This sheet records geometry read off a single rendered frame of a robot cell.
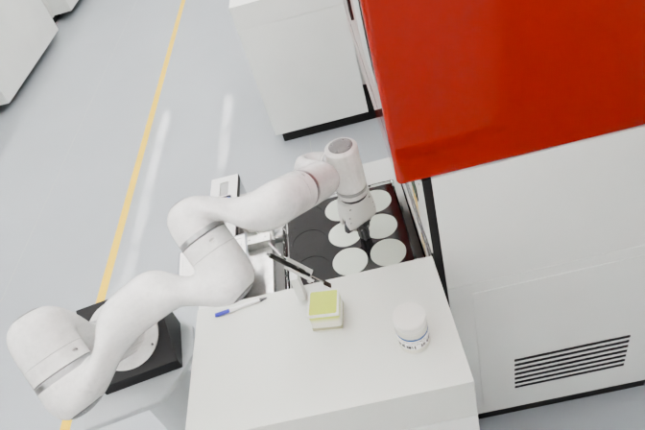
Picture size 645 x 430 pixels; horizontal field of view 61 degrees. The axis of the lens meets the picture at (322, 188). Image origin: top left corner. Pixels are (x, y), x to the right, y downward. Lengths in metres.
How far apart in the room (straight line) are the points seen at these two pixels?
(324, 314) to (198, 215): 0.39
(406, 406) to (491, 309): 0.50
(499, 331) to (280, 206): 0.92
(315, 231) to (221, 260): 0.62
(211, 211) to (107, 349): 0.34
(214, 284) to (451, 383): 0.52
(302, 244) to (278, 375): 0.46
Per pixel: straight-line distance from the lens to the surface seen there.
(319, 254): 1.57
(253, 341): 1.37
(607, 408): 2.30
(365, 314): 1.33
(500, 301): 1.62
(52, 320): 1.23
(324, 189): 1.17
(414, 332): 1.18
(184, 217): 1.08
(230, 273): 1.06
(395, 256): 1.51
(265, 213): 1.03
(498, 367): 1.91
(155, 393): 1.60
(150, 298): 1.11
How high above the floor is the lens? 2.03
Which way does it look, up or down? 40 degrees down
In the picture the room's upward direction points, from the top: 18 degrees counter-clockwise
